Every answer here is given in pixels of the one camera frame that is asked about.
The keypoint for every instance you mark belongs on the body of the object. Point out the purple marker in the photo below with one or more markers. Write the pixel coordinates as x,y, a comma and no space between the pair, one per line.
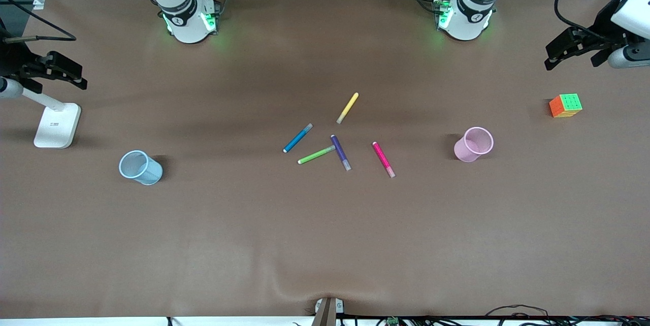
340,152

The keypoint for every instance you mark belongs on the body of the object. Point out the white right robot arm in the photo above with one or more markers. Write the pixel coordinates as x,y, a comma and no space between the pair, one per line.
183,6

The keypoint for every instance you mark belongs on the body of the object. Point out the green marker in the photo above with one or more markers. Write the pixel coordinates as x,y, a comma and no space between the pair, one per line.
316,155

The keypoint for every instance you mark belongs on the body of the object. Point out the yellow marker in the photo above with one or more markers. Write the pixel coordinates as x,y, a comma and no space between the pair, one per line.
348,107

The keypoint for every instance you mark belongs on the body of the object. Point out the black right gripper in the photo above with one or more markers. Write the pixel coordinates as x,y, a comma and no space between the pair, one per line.
14,60

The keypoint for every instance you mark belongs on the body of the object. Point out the green terminal connector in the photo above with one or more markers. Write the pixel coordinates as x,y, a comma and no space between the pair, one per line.
392,322

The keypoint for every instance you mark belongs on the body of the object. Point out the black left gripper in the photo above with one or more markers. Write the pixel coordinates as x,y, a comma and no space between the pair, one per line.
604,30

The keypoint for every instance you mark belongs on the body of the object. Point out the colourful puzzle cube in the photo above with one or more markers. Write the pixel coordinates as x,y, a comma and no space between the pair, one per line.
565,106

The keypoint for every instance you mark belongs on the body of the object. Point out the white desk lamp stand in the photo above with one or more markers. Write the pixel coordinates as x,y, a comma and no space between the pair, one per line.
57,125

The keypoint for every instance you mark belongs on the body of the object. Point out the pink mesh cup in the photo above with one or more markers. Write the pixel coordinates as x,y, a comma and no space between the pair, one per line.
472,145

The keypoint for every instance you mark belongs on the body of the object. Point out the pink marker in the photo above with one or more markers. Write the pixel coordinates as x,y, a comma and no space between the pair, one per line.
383,158

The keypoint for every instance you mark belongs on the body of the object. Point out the light blue mesh cup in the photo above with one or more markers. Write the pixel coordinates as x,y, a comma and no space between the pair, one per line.
142,168

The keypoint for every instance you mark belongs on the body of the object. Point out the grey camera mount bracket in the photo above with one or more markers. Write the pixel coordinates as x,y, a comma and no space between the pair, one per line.
325,313

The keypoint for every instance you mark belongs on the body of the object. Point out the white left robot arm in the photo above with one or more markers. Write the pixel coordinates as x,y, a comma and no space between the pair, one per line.
469,8

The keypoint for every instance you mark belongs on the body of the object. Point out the blue marker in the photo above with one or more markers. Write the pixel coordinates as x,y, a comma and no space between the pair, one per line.
298,137

